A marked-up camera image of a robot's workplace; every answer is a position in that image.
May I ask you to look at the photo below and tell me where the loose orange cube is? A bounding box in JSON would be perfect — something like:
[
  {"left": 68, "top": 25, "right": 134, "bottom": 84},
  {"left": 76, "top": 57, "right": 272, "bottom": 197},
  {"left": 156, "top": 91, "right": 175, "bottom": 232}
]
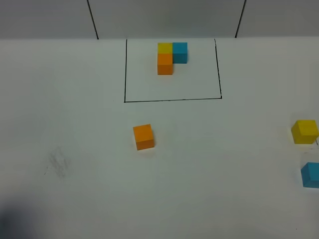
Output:
[{"left": 133, "top": 124, "right": 155, "bottom": 150}]

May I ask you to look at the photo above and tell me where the template yellow cube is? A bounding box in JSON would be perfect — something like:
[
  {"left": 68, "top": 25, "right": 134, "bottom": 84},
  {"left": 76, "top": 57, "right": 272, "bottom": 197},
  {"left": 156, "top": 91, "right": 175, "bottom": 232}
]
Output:
[{"left": 158, "top": 42, "right": 173, "bottom": 54}]

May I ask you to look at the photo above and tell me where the template blue cube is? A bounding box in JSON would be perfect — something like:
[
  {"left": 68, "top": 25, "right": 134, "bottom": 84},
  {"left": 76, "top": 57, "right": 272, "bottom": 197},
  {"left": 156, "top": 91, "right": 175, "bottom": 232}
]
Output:
[{"left": 172, "top": 42, "right": 188, "bottom": 64}]

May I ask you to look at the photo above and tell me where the template orange cube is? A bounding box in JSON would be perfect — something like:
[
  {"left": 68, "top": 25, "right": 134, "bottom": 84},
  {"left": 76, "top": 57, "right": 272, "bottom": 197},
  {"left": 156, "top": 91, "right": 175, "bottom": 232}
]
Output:
[{"left": 157, "top": 53, "right": 173, "bottom": 75}]

